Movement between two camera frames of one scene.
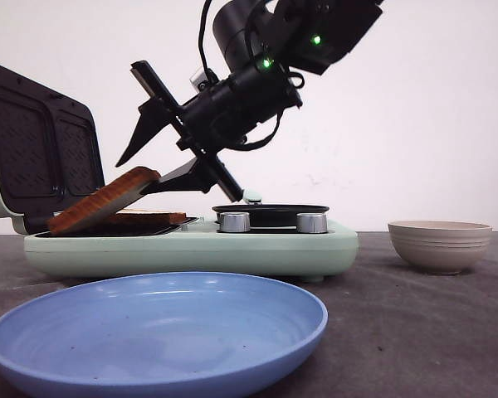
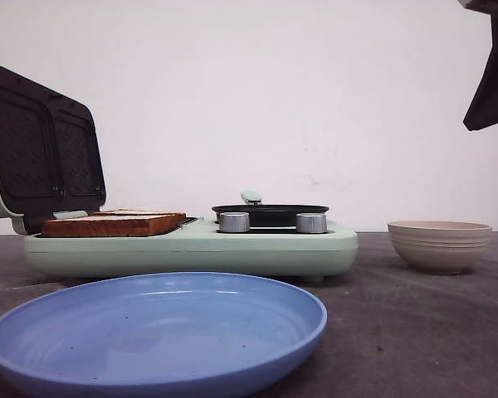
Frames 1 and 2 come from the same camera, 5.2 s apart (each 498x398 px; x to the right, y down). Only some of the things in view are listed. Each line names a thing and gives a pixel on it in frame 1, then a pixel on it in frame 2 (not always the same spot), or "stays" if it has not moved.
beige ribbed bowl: x=441 y=247 stays
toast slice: x=136 y=179 to x=104 y=226
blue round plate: x=154 y=335 stays
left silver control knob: x=234 y=221 stays
